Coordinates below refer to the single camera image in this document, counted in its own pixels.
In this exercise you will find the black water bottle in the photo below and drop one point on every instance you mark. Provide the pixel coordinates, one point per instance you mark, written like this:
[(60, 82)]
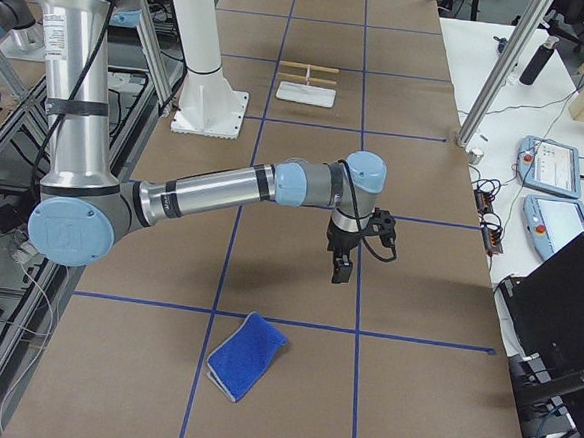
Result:
[(539, 59)]

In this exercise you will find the teach pendant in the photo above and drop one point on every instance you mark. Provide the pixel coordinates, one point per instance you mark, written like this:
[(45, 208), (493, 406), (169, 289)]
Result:
[(549, 166), (552, 222)]

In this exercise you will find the blue towel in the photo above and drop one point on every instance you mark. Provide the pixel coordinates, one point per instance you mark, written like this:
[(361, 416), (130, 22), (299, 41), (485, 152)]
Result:
[(238, 363)]

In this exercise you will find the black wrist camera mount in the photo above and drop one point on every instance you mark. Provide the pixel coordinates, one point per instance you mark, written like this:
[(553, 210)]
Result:
[(383, 225)]

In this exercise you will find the small silver metal cylinder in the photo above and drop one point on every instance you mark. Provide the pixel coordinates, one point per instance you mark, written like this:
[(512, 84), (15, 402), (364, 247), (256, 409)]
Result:
[(475, 155)]

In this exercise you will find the wooden towel rack white base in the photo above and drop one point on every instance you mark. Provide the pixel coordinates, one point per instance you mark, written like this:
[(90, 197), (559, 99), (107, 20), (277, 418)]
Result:
[(300, 85)]

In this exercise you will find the white camera pole with base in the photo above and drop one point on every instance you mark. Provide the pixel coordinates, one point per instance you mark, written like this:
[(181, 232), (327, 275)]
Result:
[(208, 105)]

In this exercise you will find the upper teach pendant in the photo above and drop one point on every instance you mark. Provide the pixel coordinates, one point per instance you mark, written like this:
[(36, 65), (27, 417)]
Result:
[(549, 166)]

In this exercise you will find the black laptop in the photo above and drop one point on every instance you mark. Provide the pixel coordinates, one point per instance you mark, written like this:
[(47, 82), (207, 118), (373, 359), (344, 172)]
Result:
[(547, 308)]

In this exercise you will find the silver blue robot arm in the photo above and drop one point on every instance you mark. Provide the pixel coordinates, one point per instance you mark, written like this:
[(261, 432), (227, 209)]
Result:
[(84, 209), (15, 15)]

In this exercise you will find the aluminium frame post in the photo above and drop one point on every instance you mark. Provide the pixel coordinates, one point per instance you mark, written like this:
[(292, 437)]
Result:
[(518, 40)]

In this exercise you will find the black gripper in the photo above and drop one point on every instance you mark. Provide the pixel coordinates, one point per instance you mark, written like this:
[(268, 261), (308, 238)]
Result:
[(341, 240)]

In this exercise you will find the lower teach pendant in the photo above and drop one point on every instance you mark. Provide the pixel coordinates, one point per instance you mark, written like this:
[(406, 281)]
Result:
[(552, 222)]

